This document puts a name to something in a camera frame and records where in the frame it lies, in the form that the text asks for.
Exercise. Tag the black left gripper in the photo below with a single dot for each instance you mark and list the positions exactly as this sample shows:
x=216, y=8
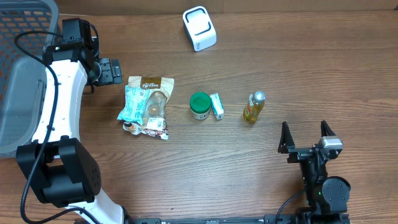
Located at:
x=111, y=76

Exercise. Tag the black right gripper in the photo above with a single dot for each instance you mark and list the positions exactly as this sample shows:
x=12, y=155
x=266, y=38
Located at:
x=305, y=151

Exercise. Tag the teal white pack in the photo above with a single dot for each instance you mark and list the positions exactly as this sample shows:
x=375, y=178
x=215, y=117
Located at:
x=135, y=104

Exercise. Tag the yellow oil bottle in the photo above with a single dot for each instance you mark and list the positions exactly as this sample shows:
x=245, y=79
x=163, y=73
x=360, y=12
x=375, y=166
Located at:
x=254, y=106

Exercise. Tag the brown mushroom packet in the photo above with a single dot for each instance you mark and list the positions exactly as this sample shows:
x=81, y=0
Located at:
x=154, y=122

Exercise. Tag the green freshening pouch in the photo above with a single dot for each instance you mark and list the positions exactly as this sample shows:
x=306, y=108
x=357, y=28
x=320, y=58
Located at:
x=217, y=106

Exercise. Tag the green lid jar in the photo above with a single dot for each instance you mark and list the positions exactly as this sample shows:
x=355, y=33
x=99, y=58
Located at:
x=200, y=105

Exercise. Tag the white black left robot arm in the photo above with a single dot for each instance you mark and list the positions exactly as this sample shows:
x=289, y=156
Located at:
x=58, y=168

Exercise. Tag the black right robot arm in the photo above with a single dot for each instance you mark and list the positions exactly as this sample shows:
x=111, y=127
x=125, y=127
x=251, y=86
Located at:
x=327, y=197

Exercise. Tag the white barcode scanner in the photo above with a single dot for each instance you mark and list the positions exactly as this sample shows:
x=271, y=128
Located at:
x=199, y=28

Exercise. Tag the dark grey plastic basket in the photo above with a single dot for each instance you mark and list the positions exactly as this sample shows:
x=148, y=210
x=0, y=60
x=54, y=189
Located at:
x=27, y=28

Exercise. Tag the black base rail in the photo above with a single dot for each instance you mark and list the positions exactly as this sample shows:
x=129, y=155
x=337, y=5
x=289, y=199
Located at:
x=267, y=219

